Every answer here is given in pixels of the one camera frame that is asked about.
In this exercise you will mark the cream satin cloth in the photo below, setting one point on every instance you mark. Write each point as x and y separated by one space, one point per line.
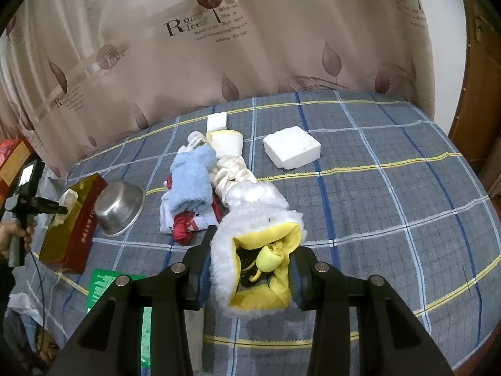
229 171

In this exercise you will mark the stainless steel bowl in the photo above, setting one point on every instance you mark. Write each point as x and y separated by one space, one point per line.
118 206

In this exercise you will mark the white foam block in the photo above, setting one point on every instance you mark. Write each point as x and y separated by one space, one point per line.
291 148

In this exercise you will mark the green white tissue box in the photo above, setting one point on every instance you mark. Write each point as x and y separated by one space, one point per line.
117 327

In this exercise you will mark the red white satin cloth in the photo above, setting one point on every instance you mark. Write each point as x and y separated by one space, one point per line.
183 226

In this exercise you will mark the small white folded cloth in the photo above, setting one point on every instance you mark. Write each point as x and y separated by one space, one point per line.
216 122

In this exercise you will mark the red yellow cardboard box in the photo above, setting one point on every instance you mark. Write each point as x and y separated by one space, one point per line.
14 153

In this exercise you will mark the gold red tin tray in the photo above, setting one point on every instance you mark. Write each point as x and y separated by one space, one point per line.
68 240

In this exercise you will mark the white fluffy yellow-lined mitt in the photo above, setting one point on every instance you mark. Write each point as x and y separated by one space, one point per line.
250 252

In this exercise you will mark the grey plaid tablecloth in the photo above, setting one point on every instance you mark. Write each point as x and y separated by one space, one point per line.
372 186

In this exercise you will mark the white hotel towel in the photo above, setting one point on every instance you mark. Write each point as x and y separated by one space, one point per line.
195 139

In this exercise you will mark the beige printed curtain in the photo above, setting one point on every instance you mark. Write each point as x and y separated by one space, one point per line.
80 75

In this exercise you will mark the light blue fluffy towel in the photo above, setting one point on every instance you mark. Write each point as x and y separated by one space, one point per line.
191 186

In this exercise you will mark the person left hand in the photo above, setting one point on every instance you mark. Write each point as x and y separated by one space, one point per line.
12 228

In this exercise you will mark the brown wooden door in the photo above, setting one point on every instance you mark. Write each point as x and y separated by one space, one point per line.
475 130

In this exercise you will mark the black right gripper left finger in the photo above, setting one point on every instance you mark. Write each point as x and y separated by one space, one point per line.
183 286

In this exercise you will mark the white yellow-edged towel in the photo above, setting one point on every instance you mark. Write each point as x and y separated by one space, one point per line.
226 143

